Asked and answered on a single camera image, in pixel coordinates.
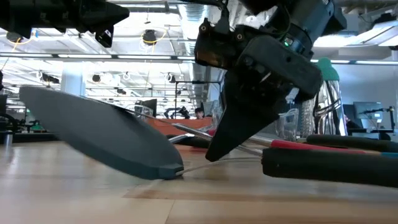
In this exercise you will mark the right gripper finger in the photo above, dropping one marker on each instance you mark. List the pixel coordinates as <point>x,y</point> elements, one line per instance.
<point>239,124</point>

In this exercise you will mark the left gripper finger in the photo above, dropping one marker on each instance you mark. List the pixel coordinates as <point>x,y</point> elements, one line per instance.
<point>105,37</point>
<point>99,15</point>

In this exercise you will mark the red spatula metal shaft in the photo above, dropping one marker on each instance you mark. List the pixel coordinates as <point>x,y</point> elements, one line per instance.
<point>311,145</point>

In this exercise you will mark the grey spatula blade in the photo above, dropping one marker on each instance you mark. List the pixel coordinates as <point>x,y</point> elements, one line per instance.
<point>102,133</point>

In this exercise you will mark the blue silicone spatula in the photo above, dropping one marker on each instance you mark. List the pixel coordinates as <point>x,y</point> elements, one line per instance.
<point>390,155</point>

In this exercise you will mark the black background robot arm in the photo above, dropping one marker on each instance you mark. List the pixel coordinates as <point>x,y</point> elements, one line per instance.
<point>183,112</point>

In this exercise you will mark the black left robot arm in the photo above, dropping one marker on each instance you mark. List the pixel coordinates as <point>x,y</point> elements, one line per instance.
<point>18,12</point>

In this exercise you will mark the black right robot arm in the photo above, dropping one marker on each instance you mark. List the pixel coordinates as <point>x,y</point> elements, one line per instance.
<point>317,18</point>

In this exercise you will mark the long ceiling light strip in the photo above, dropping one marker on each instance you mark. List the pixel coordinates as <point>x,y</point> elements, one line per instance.
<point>84,56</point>

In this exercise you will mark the orange plastic bin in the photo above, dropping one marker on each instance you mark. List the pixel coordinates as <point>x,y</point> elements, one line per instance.
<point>199,122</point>

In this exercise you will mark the person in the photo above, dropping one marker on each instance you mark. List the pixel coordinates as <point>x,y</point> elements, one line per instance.
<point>199,112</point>

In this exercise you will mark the black ceiling device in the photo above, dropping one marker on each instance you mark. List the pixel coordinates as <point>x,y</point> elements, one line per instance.
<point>14,37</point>
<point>150,36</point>

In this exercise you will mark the white column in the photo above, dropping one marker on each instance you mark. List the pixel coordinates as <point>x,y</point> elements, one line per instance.
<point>73,81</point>

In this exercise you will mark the metal box grater teal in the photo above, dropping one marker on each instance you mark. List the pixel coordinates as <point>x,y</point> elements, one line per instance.
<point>329,102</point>

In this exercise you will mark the black monitor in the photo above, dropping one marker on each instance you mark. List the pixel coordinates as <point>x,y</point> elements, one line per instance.
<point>150,105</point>

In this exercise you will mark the desk computer monitor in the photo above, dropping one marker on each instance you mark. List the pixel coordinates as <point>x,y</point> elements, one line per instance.
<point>368,110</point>

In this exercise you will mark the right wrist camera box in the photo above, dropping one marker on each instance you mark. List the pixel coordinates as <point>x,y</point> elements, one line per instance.
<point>214,46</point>

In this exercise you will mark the silver ventilation duct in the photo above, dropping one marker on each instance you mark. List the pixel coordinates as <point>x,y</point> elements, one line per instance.
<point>186,18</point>

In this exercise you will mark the black frame rail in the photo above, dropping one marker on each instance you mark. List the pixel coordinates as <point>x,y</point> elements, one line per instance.
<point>34,137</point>

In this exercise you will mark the silver metal post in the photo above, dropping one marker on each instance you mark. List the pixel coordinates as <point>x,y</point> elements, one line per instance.
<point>8,138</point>

